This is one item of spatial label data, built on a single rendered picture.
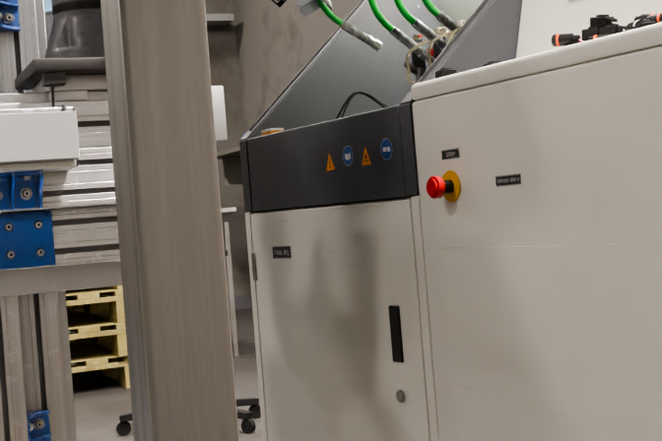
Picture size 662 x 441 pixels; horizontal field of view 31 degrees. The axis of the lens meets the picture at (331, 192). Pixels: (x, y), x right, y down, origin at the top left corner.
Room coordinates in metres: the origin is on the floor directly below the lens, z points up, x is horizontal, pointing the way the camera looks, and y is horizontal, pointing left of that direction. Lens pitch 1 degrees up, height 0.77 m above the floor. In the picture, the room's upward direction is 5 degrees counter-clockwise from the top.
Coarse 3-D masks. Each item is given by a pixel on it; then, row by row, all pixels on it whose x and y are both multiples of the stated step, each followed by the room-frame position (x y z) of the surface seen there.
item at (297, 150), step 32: (320, 128) 2.28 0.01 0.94; (352, 128) 2.17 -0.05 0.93; (384, 128) 2.08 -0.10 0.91; (256, 160) 2.54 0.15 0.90; (288, 160) 2.41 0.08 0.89; (320, 160) 2.29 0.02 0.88; (384, 160) 2.08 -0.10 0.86; (256, 192) 2.55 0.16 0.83; (288, 192) 2.42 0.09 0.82; (320, 192) 2.30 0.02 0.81; (352, 192) 2.19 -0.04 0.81; (384, 192) 2.09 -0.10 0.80
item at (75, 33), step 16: (80, 0) 1.84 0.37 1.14; (96, 0) 1.85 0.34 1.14; (64, 16) 1.85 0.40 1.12; (80, 16) 1.84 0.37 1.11; (96, 16) 1.85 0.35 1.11; (64, 32) 1.85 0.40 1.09; (80, 32) 1.83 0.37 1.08; (96, 32) 1.84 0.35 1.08; (48, 48) 1.86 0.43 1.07; (64, 48) 1.83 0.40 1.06; (80, 48) 1.83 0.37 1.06; (96, 48) 1.83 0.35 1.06
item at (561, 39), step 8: (600, 16) 1.74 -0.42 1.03; (608, 16) 1.74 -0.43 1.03; (640, 16) 1.68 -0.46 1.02; (648, 16) 1.65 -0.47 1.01; (656, 16) 1.64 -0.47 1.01; (592, 24) 1.75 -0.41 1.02; (600, 24) 1.73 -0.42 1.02; (608, 24) 1.73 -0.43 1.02; (616, 24) 1.70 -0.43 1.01; (632, 24) 1.68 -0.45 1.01; (640, 24) 1.60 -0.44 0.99; (648, 24) 1.60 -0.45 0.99; (584, 32) 1.75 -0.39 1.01; (592, 32) 1.73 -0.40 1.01; (600, 32) 1.71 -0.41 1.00; (608, 32) 1.70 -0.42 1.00; (616, 32) 1.69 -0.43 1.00; (552, 40) 1.79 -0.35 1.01; (560, 40) 1.78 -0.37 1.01; (568, 40) 1.78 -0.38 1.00; (576, 40) 1.77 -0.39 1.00; (584, 40) 1.75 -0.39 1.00
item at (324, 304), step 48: (288, 240) 2.43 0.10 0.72; (336, 240) 2.26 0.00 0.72; (384, 240) 2.10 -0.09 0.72; (288, 288) 2.45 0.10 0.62; (336, 288) 2.27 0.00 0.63; (384, 288) 2.11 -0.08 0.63; (288, 336) 2.46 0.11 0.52; (336, 336) 2.28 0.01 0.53; (384, 336) 2.13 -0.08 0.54; (288, 384) 2.48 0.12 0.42; (336, 384) 2.30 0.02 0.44; (384, 384) 2.14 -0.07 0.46; (288, 432) 2.49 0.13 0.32; (336, 432) 2.31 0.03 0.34; (384, 432) 2.15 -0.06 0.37
